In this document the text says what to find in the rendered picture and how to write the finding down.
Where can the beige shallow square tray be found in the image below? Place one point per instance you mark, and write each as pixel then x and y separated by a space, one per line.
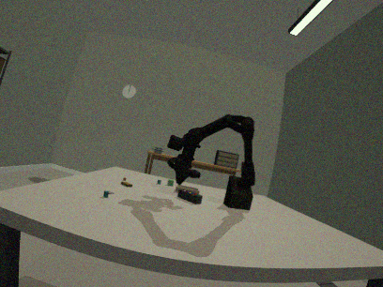
pixel 194 190

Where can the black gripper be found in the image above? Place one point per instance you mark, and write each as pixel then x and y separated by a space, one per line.
pixel 182 174

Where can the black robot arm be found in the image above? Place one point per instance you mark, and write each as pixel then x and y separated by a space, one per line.
pixel 192 139

